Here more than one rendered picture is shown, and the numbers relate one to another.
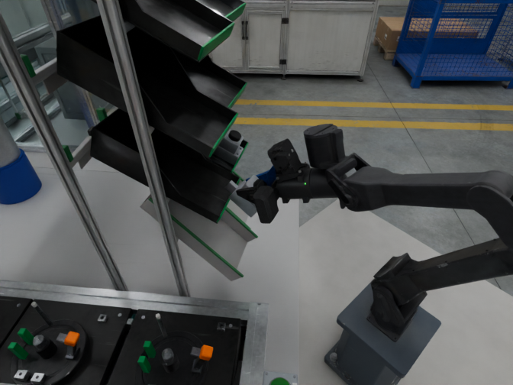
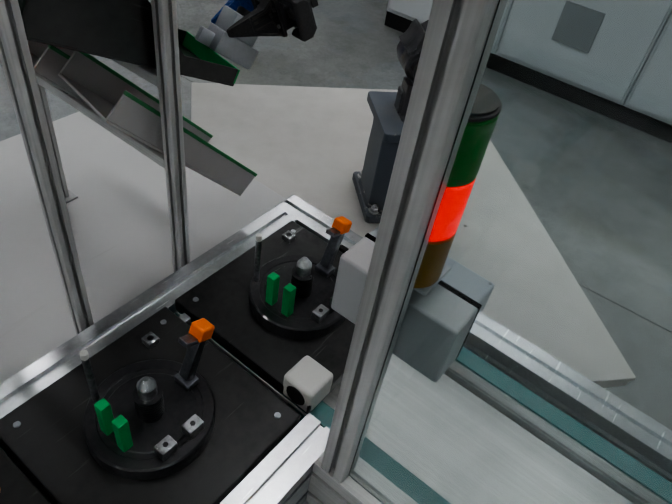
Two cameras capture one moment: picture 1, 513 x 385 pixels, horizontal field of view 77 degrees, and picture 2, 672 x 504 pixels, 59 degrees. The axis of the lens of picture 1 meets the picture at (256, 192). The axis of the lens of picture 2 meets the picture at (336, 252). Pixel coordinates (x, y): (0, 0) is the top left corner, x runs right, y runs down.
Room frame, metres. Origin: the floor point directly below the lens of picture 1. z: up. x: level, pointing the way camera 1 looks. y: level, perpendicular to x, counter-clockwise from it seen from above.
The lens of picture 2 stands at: (-0.01, 0.65, 1.59)
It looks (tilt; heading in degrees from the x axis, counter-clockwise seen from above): 43 degrees down; 296
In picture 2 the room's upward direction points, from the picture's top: 10 degrees clockwise
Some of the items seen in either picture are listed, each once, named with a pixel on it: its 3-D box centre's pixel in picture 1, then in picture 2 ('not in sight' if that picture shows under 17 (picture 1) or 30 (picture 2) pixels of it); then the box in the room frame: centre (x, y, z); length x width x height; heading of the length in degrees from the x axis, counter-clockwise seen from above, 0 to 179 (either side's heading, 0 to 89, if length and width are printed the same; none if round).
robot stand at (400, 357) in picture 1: (376, 343); (403, 158); (0.32, -0.26, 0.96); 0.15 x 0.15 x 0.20; 42
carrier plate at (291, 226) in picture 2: (174, 370); (299, 303); (0.26, 0.17, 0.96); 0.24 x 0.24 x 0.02; 84
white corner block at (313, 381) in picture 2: not in sight; (307, 384); (0.18, 0.27, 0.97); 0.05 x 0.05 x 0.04; 84
